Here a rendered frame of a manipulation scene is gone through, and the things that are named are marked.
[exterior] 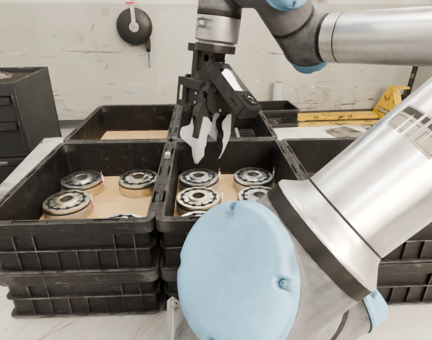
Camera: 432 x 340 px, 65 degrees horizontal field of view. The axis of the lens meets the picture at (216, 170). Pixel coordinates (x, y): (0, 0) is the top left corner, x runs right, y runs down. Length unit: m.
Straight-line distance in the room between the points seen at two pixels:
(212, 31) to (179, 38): 3.46
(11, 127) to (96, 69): 2.05
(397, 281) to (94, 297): 0.59
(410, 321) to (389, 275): 0.10
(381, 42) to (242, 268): 0.38
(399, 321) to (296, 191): 0.57
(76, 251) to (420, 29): 0.62
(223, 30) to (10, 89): 1.73
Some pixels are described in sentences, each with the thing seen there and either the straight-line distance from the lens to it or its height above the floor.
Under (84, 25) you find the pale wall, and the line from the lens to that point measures 4.13.
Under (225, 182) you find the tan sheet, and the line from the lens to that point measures 0.92.
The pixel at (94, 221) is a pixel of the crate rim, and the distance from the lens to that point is 0.62.
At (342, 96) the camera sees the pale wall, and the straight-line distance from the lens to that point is 4.68.
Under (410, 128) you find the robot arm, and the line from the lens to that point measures 0.28.
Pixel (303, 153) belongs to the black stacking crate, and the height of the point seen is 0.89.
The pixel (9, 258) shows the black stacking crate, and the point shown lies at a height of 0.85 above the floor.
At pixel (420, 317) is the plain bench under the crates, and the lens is 0.84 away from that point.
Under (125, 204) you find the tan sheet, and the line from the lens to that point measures 0.85.
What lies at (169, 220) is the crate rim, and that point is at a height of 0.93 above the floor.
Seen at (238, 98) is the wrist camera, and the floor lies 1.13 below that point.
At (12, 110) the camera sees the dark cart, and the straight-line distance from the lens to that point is 2.25.
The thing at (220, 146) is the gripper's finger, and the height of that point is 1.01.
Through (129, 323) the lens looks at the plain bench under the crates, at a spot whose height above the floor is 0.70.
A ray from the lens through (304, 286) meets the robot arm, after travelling 0.26.
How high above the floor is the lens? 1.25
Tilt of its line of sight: 25 degrees down
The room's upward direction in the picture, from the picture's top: straight up
